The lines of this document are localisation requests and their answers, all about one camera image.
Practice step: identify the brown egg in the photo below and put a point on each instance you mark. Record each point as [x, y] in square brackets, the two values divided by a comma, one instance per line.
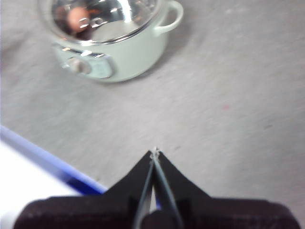
[74, 17]

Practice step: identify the round glass pot lid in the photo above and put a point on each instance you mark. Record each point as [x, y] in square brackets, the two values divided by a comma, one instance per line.
[114, 28]

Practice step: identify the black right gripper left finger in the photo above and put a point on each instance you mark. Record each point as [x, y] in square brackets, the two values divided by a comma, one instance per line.
[95, 212]

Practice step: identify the pale green electric cooking pot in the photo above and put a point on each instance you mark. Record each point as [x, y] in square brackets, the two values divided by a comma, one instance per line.
[133, 57]

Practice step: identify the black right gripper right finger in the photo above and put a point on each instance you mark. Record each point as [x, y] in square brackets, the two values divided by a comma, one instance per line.
[214, 214]

